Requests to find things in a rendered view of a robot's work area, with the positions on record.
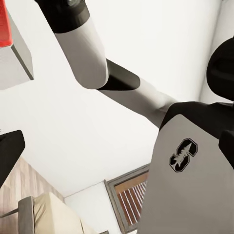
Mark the fixed window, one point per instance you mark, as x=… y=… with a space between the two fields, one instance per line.
x=127 y=193

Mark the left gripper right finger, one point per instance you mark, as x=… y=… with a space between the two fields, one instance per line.
x=226 y=145

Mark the desk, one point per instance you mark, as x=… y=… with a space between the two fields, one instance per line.
x=15 y=61

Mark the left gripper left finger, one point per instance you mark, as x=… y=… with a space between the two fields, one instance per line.
x=12 y=145

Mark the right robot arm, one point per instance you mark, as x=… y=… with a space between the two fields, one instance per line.
x=74 y=29

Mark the bed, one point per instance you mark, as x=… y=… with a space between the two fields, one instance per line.
x=47 y=214

